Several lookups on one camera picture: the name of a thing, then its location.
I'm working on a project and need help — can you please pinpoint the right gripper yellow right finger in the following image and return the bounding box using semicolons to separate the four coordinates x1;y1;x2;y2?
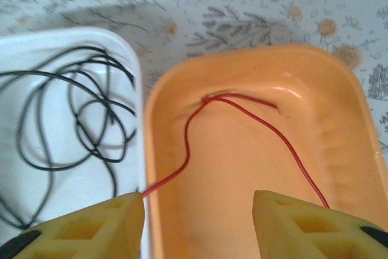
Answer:
253;190;388;259

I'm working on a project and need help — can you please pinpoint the thin red cable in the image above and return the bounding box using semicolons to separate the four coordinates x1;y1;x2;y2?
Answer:
141;95;331;210

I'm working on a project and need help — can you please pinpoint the orange plastic tray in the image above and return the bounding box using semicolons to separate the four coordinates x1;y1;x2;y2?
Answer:
144;45;383;259

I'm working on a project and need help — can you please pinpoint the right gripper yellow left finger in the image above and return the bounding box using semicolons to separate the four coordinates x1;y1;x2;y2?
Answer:
0;192;145;259

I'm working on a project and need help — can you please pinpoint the thin black cable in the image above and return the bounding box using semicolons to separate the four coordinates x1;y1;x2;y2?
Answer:
0;45;138;231

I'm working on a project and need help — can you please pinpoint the white plastic tray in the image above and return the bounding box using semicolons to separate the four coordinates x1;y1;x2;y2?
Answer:
0;27;151;259

